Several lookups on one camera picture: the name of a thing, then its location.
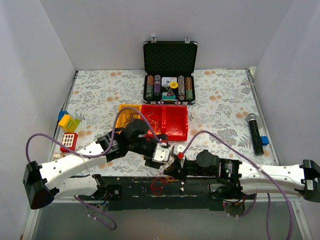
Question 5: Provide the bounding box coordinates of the colourful cable bundle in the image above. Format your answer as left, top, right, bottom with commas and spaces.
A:
161, 161, 178, 183

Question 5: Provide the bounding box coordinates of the yellow thin cable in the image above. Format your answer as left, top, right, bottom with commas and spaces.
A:
142, 111, 162, 133

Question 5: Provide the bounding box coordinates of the black thin cable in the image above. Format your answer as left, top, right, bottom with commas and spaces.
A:
119, 106, 140, 126

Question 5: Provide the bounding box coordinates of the red thin cable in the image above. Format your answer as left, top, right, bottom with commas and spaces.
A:
149, 174, 173, 196

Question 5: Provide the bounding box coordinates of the yellow plastic bin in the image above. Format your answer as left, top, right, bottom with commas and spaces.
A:
116, 104, 142, 128

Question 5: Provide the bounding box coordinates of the red plastic bin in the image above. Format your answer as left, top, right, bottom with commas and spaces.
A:
164, 105, 189, 142
141, 104, 165, 135

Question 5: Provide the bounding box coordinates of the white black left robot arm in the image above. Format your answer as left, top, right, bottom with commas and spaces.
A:
22, 119, 170, 210

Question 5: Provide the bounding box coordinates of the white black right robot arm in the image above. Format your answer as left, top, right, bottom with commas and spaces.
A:
164, 150, 320, 203

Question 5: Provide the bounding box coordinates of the floral table mat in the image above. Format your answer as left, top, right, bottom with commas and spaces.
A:
65, 69, 278, 165

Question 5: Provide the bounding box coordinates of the blue toy brick right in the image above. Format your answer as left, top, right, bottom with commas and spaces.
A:
260, 135, 270, 146

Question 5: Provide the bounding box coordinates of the blue toy brick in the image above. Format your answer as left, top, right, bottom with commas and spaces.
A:
58, 110, 69, 121
260, 135, 270, 146

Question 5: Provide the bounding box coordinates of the black handheld microphone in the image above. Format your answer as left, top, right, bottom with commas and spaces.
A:
246, 113, 264, 156

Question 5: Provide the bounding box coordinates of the red white toy house block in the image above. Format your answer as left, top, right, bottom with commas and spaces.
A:
60, 132, 78, 153

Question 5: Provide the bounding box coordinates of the black poker chip case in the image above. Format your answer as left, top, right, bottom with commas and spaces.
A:
143, 37, 198, 106

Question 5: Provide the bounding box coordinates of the blue toy brick left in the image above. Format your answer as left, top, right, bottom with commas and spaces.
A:
58, 110, 69, 121

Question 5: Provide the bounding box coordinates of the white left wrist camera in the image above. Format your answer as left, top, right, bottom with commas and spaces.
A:
152, 143, 171, 163

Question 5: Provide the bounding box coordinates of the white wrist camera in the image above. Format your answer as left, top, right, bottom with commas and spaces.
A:
152, 143, 171, 163
171, 144, 186, 160

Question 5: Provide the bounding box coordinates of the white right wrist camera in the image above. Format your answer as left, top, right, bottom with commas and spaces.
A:
171, 144, 186, 160

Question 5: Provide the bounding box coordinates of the aluminium frame rail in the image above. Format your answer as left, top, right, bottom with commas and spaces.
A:
245, 193, 303, 203

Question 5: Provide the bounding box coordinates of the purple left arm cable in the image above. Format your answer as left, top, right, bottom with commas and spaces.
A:
25, 106, 167, 230

